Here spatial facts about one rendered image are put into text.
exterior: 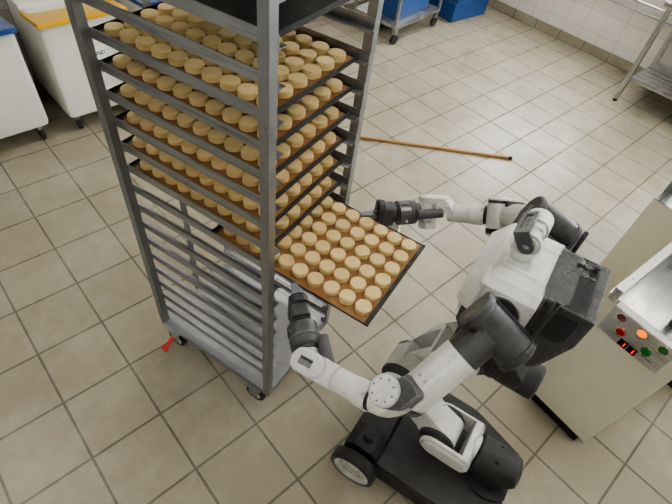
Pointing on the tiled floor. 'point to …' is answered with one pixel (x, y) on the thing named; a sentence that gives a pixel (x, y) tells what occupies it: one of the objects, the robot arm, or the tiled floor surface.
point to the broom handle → (436, 147)
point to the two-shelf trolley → (402, 18)
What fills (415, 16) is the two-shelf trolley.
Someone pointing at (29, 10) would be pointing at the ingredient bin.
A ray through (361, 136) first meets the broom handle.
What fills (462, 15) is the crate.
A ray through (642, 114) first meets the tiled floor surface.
